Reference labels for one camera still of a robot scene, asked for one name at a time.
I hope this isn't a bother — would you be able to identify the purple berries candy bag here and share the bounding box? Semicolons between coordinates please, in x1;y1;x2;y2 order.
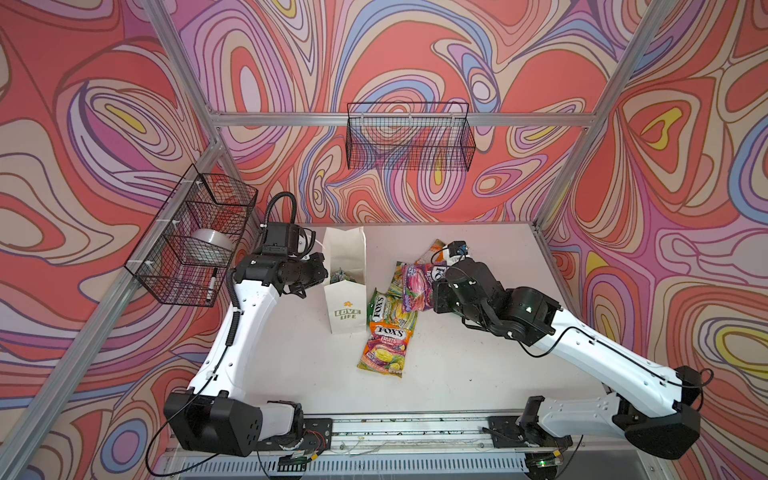
403;264;447;312

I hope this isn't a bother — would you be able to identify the white floral paper bag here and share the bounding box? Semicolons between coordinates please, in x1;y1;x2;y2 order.
321;227;367;335

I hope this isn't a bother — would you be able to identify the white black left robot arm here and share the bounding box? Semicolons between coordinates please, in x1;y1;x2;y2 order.
163;252;328;457

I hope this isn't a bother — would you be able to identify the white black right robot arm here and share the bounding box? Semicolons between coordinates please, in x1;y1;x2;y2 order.
432;258;705;460

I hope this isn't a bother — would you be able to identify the green candy bag top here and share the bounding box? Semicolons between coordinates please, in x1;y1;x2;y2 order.
387;261;407;298

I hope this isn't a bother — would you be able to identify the green candy bag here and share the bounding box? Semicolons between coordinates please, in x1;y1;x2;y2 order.
367;290;418;331
387;261;407;298

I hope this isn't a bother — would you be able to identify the green candy bag left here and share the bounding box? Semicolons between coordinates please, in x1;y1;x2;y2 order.
367;290;418;331

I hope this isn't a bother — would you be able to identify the orange fruits candy bag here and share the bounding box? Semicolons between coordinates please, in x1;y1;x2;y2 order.
357;322;413;378

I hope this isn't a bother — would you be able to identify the silver tape roll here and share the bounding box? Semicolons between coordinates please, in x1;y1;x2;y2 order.
192;228;234;251

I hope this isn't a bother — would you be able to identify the black marker pen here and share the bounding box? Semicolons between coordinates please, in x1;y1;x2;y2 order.
206;268;218;302

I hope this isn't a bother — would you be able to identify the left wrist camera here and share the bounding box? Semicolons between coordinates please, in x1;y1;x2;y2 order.
254;222;316;258

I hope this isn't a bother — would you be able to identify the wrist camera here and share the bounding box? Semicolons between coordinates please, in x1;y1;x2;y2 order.
254;222;316;258
445;240;469;259

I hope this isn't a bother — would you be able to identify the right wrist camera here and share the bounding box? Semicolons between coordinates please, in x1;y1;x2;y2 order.
445;240;469;259

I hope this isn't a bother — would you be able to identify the black wire basket left wall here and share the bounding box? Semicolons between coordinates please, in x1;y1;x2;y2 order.
124;166;258;307

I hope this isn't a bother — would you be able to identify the black wire basket wall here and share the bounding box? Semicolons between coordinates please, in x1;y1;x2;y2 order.
345;100;476;172
124;166;258;307

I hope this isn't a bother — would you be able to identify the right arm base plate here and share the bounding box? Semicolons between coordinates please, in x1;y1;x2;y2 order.
480;416;574;450

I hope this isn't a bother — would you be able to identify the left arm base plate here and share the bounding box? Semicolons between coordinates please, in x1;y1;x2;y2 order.
254;418;333;454

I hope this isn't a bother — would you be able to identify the black wire basket back wall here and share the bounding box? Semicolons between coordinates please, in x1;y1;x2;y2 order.
345;100;476;172

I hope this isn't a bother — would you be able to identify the aluminium front rail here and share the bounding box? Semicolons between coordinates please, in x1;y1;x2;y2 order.
170;410;649;457

